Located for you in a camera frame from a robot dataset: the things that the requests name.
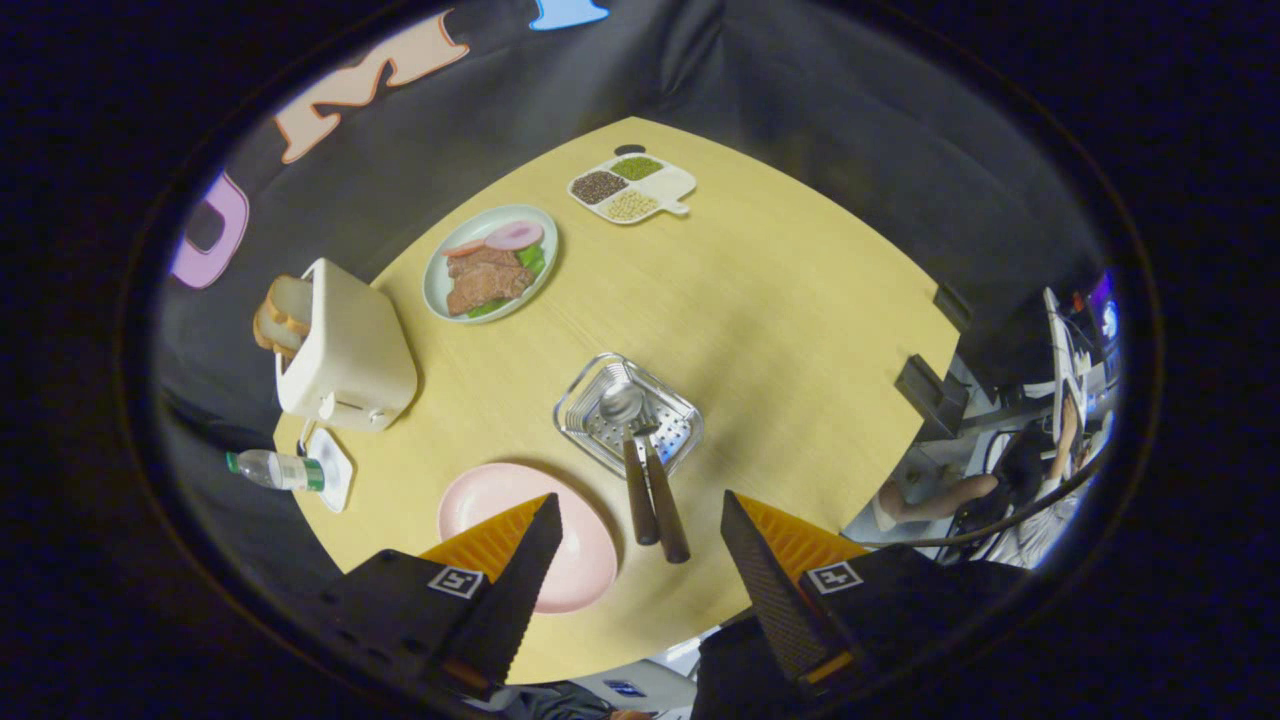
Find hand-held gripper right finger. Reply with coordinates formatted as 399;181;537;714
720;489;1001;691

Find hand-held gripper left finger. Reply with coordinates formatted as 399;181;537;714
300;492;564;701

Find fork with brown handle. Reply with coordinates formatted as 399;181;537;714
632;420;692;564

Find spoon with brown handle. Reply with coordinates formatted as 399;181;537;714
598;382;661;546

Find pink plate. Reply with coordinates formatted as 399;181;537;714
438;462;620;615

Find metal mesh basket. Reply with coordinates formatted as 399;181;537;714
553;352;705;479

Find white square coaster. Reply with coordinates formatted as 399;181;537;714
305;427;356;514

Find black table clamp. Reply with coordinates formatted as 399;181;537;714
895;355;969;439

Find clear water bottle green cap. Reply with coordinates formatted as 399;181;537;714
225;449;326;493

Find white toaster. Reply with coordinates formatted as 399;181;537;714
275;258;419;433

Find brown meat slices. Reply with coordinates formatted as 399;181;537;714
445;247;536;317

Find pale green plate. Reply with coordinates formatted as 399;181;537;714
422;205;560;324

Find pink ham slice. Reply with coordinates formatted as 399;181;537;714
484;221;545;252

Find toast slice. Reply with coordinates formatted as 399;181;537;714
265;275;316;336
252;305;301;359

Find white divided condiment dish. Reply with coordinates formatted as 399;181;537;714
567;154;697;225

